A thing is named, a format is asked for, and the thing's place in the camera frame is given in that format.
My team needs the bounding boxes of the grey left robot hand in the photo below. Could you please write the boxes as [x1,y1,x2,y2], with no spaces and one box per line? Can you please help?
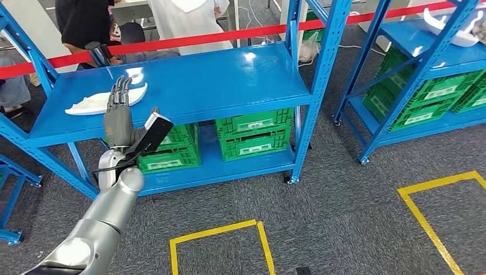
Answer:
[103,75,134,150]

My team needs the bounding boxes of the white curved plastic part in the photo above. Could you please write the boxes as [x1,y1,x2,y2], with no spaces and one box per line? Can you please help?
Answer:
[64,82,149,116]
[423,6,484,48]

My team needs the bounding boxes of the person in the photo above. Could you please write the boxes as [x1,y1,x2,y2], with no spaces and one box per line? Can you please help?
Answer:
[54,0,180,69]
[147,0,234,56]
[0,57,32,115]

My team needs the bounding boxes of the red barrier belt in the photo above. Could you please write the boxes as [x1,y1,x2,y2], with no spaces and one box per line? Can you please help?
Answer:
[0,1,456,80]

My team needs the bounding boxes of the yellow tape square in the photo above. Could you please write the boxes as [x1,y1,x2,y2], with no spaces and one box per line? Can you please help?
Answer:
[397,171,486,275]
[170,219,276,275]

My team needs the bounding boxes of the white plastic bag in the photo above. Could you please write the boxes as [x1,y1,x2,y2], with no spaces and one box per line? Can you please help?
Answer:
[297,32,322,64]

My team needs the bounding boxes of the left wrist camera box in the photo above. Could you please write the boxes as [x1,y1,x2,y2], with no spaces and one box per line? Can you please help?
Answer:
[127,107,174,157]

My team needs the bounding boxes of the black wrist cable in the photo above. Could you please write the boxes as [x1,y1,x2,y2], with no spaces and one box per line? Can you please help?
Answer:
[92,157,132,176]

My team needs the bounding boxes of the chrome stanchion post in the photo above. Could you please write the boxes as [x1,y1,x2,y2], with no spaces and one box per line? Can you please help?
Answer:
[85,41,113,68]

